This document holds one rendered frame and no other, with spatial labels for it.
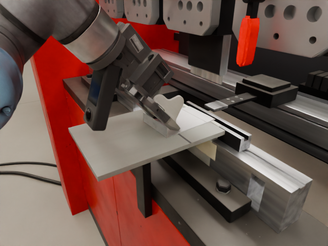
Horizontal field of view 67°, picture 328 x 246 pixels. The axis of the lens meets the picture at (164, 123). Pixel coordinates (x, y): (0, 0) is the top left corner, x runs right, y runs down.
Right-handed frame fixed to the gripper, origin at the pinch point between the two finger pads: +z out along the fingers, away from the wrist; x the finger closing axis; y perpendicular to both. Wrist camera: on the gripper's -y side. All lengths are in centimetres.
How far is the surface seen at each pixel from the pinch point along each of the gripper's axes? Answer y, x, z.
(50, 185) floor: -76, 124, 67
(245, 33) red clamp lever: 14.0, -15.1, -13.0
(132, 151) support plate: -7.9, -4.2, -5.8
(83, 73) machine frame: 1, 85, 16
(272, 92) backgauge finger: 23.4, -5.0, 18.0
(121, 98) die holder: 0.8, 41.4, 15.0
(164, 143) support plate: -3.3, -5.4, -1.9
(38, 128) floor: -67, 220, 75
